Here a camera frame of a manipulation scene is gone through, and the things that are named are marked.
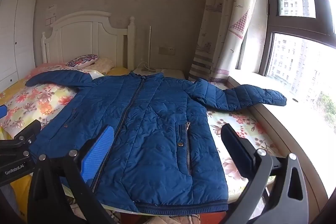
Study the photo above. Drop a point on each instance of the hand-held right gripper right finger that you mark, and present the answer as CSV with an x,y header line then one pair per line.
x,y
236,150

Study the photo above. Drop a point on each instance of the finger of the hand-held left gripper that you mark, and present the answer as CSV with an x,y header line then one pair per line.
x,y
2,111
32,128

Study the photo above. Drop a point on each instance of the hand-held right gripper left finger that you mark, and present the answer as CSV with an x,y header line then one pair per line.
x,y
97,153

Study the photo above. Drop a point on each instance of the blue quilted jacket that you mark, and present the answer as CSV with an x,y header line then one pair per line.
x,y
152,119

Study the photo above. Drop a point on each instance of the pink floral blanket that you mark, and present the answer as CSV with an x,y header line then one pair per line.
x,y
44,69

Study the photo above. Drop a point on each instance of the window sill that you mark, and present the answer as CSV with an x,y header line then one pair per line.
x,y
302,113

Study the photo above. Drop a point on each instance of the white wardrobe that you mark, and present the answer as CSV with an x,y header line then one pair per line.
x,y
15,29

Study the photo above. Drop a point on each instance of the purple patterned pillow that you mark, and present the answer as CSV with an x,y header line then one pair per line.
x,y
82,60

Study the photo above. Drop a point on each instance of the beige pillow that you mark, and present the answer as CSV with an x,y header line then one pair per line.
x,y
105,64

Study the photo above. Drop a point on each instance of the white nightstand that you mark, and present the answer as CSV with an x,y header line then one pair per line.
x,y
170,73

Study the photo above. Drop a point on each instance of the white bed headboard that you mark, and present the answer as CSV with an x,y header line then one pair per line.
x,y
86,37

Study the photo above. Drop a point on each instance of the sailboat print curtain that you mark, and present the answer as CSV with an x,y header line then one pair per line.
x,y
223,16

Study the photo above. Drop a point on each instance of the dark framed window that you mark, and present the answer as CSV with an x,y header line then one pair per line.
x,y
294,24

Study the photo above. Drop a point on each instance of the wall socket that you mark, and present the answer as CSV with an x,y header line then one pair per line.
x,y
166,50

